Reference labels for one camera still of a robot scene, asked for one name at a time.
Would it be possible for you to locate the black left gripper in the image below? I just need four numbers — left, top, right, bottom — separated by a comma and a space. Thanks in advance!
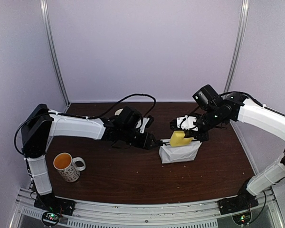
120, 126, 159, 150

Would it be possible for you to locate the yellow sponge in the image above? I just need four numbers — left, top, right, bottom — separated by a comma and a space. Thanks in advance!
170, 131, 193, 147

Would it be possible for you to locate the white paper bag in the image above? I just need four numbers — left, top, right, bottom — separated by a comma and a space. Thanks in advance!
159, 139, 202, 164

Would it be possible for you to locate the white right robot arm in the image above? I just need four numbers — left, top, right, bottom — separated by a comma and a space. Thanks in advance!
177, 85, 285, 210

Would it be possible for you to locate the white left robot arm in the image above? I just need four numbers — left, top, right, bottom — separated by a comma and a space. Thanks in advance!
16, 104, 162, 211

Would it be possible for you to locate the cream ceramic mug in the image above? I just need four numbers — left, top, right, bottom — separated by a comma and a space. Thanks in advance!
114, 108, 123, 116

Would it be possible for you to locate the patterned mug orange inside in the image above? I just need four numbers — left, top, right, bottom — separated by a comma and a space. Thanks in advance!
53, 152, 86, 183

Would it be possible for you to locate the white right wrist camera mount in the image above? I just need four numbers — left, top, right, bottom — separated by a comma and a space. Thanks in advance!
176, 115, 198, 131

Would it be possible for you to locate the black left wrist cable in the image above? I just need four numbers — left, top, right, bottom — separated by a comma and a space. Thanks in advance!
85, 93, 157, 119

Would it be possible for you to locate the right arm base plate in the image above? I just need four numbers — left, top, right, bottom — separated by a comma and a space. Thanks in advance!
218, 196, 259, 215

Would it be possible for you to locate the aluminium front rail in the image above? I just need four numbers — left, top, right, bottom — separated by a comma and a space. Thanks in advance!
9, 182, 283, 228

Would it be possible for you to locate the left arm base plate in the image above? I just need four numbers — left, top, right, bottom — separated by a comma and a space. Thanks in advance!
34, 194, 76, 216

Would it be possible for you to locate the right aluminium corner post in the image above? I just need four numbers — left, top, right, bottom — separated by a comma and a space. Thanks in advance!
224, 0, 249, 93

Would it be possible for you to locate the aluminium corner post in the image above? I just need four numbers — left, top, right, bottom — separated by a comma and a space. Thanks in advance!
224, 0, 249, 93
40, 0, 70, 107

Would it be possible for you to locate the left aluminium corner post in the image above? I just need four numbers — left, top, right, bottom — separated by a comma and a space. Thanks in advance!
40, 0, 70, 107

